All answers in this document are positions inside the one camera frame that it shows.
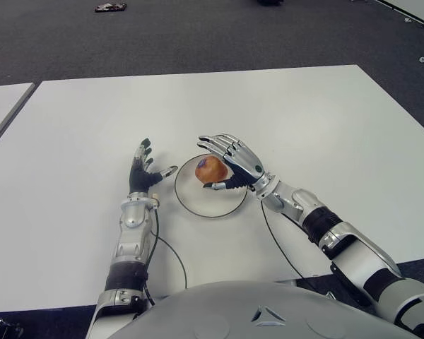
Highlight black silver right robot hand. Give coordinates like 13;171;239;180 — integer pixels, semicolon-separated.
196;133;275;194

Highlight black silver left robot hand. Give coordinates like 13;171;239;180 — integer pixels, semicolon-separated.
128;138;179;195

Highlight red apple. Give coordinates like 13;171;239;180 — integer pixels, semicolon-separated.
194;157;229;184

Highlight white plate with black rim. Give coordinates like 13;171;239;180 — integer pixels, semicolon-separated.
173;154;250;218

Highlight grey robot torso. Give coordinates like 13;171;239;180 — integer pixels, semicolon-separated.
88;280;424;339

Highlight neighbouring white table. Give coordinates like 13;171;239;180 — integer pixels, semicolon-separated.
0;82;36;156

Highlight dark patterned floor object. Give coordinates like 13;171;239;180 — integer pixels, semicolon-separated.
94;2;128;13

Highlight black device below table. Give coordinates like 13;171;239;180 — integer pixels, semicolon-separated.
0;316;24;339

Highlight white table with black edge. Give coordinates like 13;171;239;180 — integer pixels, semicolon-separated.
376;0;424;29

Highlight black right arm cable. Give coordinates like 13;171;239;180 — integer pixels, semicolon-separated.
260;201;336;301

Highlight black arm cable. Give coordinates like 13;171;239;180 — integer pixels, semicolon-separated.
146;207;188;308
260;201;336;301

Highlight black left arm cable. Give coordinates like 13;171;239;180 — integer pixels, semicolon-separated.
146;207;188;308

